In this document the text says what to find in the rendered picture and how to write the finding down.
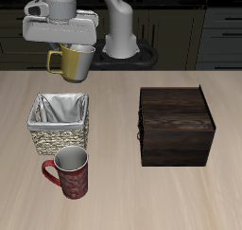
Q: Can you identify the white and yellow mug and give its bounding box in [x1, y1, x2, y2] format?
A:
[46, 43, 96, 84]

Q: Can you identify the white lined woven basket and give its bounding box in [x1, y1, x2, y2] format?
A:
[26, 92, 90, 156]

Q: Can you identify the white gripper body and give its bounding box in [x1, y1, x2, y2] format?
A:
[22, 9, 100, 44]

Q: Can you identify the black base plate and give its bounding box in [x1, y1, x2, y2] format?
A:
[91, 39, 159, 70]

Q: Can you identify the dark wooden cabinet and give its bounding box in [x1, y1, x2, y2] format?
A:
[137, 84, 217, 168]

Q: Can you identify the red patterned mug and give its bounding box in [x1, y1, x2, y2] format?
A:
[42, 145, 90, 201]

